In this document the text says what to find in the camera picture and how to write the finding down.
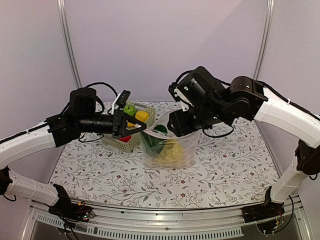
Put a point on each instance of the right aluminium frame post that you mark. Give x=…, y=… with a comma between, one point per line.
x=265, y=38

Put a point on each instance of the red toy food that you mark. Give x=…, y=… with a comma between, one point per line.
x=125, y=139

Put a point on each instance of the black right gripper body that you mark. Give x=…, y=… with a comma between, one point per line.
x=184, y=126

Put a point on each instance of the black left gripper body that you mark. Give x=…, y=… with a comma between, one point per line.
x=118, y=116

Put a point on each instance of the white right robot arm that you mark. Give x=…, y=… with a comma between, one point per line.
x=206, y=101

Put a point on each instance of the orange yellow toy mango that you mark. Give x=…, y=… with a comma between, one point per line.
x=130, y=125

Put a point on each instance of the green toy apple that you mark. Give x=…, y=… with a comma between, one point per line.
x=130, y=110

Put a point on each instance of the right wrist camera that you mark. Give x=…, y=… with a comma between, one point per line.
x=179, y=97

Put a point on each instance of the pale green plastic basket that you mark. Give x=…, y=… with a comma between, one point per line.
x=129, y=146

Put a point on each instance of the left aluminium frame post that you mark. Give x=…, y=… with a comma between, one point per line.
x=61, y=7

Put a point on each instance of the aluminium frame post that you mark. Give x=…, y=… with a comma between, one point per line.
x=265, y=38
x=61, y=7

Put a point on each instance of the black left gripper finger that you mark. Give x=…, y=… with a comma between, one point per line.
x=128, y=132
x=130, y=119

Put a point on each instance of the yellow toy lemon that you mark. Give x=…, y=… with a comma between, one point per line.
x=142, y=116

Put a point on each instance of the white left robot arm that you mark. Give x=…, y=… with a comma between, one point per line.
x=79, y=116

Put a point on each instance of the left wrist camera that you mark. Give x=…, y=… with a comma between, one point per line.
x=120, y=101

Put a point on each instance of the toy napa cabbage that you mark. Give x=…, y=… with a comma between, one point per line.
x=173, y=155

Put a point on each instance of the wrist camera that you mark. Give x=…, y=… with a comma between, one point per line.
x=179, y=97
x=120, y=101

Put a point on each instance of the clear zip top bag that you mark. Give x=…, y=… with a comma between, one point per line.
x=190, y=142

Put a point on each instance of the front aluminium rail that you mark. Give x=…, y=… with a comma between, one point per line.
x=112, y=222

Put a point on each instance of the green toy leaf vegetable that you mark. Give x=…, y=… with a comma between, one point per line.
x=154, y=145

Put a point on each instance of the floral patterned table mat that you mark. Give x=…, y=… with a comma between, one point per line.
x=229, y=171

